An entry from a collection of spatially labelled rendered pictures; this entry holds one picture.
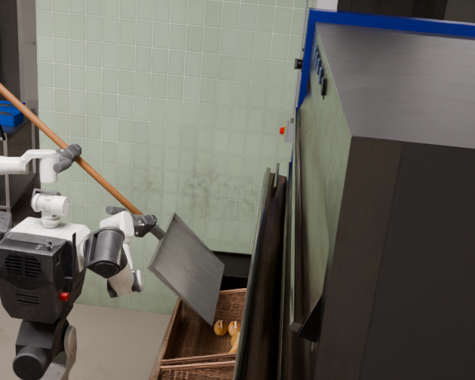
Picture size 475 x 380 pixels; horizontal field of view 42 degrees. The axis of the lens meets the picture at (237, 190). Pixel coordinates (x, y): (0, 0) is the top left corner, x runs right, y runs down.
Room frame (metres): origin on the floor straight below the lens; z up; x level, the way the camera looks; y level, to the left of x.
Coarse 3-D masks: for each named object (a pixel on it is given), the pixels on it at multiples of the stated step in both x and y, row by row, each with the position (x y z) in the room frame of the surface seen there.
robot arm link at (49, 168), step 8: (40, 160) 2.21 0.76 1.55; (48, 160) 2.21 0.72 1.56; (56, 160) 2.24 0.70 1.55; (64, 160) 2.26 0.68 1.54; (40, 168) 2.21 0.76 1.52; (48, 168) 2.21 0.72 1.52; (56, 168) 2.20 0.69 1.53; (64, 168) 2.22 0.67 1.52; (40, 176) 2.21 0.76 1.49; (48, 176) 2.20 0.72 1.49; (56, 176) 2.22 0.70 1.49
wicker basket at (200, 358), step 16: (224, 304) 2.69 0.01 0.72; (240, 304) 2.69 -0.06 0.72; (176, 320) 2.56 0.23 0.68; (192, 320) 2.70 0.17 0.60; (224, 320) 2.69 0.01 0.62; (240, 320) 2.69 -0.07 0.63; (176, 336) 2.56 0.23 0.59; (192, 336) 2.57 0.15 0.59; (208, 336) 2.59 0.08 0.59; (224, 336) 2.60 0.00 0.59; (176, 352) 2.44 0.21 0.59; (192, 352) 2.44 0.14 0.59; (208, 352) 2.46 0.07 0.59; (224, 352) 2.47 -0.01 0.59; (224, 368) 2.15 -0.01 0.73
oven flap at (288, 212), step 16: (288, 176) 2.52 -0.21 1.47; (288, 192) 2.32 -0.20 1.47; (288, 208) 2.15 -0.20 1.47; (288, 224) 2.00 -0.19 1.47; (288, 240) 1.87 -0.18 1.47; (288, 256) 1.75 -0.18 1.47; (288, 272) 1.64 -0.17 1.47; (288, 288) 1.55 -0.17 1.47; (288, 304) 1.46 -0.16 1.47; (288, 320) 1.38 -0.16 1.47; (288, 336) 1.31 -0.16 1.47; (288, 352) 1.24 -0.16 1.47; (304, 352) 1.14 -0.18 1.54; (288, 368) 1.18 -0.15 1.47; (304, 368) 1.09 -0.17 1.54
